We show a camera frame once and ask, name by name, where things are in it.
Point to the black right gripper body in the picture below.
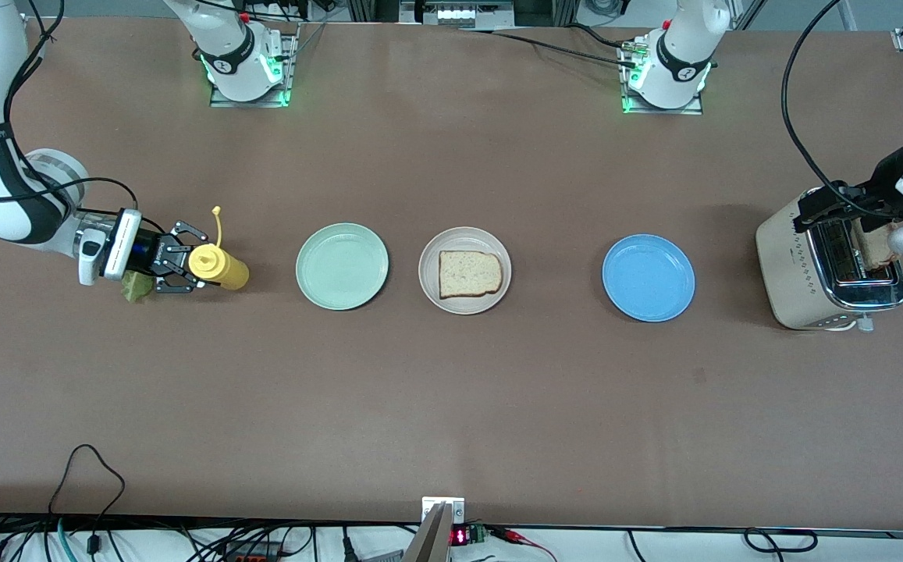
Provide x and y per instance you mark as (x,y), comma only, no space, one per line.
(156,252)

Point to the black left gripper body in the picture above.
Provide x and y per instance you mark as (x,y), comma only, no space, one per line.
(882,181)

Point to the toasted bread slice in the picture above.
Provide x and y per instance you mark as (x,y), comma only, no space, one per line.
(469,275)
(876,251)

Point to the green lettuce leaf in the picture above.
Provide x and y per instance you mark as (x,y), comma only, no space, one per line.
(135,290)

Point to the yellow squeeze bottle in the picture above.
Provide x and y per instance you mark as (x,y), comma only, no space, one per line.
(225,269)

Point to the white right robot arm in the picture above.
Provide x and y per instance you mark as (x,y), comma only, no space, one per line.
(232,55)

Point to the mint green plate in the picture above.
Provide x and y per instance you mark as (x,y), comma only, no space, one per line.
(342,265)

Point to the blue plate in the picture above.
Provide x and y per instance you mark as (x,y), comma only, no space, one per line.
(648,278)

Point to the beige plate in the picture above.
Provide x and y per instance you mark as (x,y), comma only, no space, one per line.
(467,239)

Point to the cream and chrome toaster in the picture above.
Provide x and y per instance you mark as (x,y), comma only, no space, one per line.
(787,265)

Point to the lit control box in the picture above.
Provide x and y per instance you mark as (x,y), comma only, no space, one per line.
(455,14)

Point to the red LED display module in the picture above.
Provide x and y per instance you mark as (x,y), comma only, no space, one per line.
(460,536)

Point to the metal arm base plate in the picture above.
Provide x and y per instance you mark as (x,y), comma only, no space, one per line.
(658,112)
(293,62)

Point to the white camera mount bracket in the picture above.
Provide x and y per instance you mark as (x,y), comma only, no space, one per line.
(455,509)

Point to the grey metal camera bar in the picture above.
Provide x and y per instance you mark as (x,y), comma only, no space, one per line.
(431,542)

